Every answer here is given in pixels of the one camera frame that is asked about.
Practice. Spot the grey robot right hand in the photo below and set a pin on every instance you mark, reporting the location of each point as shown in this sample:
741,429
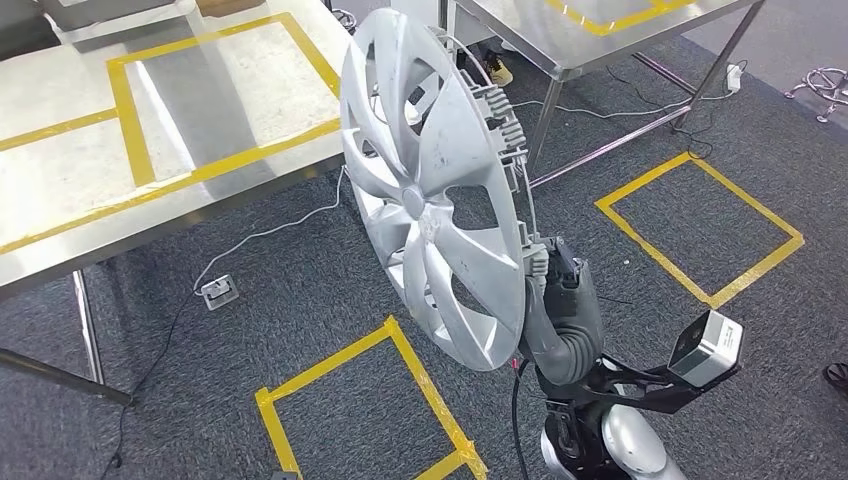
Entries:
570,305

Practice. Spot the chrome base stool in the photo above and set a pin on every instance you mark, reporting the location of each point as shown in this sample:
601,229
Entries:
825,83

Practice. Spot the person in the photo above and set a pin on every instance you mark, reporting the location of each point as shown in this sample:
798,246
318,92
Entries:
498,69
838,376

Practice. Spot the grey floor socket box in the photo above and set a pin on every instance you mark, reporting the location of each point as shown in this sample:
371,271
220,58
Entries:
220,293

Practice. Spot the steel workbench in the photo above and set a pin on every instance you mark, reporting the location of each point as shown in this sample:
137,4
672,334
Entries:
66,179
530,33

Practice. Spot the white power adapter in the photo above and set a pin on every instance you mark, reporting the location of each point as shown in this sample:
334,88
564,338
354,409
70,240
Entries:
733,78

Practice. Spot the silver plastic wheel cover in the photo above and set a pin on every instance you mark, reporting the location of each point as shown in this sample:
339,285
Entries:
464,132

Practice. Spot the black camera bracket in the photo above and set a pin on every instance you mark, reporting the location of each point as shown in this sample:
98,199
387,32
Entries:
649,397

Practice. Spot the grey metal box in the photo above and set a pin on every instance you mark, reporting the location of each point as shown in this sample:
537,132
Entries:
106,13

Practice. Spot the yellow floor tape square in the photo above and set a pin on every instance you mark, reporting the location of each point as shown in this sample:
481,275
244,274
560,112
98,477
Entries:
662,258

